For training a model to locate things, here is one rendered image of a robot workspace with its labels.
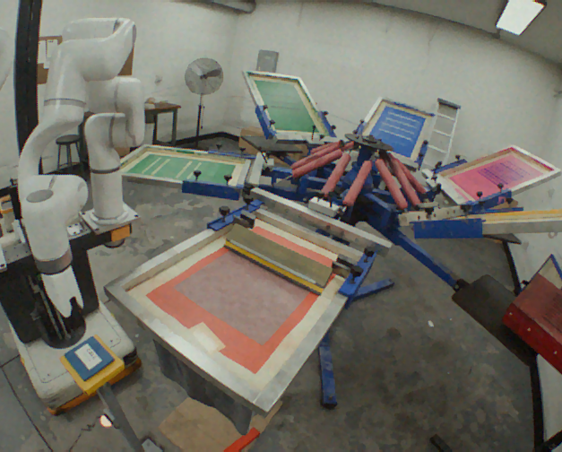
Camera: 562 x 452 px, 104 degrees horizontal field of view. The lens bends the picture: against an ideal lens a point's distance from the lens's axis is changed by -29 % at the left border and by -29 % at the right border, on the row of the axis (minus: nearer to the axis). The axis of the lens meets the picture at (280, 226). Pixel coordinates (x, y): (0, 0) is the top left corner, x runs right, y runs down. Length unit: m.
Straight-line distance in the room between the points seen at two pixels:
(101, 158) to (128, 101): 0.18
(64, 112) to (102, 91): 0.23
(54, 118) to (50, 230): 0.20
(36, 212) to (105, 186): 0.42
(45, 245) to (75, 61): 0.32
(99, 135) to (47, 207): 0.38
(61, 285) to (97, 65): 0.39
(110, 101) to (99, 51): 0.24
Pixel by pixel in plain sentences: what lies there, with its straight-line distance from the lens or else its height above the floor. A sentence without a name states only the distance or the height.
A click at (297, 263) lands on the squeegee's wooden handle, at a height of 1.01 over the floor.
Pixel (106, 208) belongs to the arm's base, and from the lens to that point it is 0.95.
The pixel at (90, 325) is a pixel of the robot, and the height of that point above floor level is 0.28.
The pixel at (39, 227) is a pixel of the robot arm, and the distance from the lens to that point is 0.55.
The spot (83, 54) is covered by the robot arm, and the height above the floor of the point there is 1.62.
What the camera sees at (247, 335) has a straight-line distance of 0.85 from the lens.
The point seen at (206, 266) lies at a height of 0.96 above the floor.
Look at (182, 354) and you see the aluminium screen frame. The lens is 0.77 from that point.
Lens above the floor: 1.61
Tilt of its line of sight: 29 degrees down
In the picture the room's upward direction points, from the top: 11 degrees clockwise
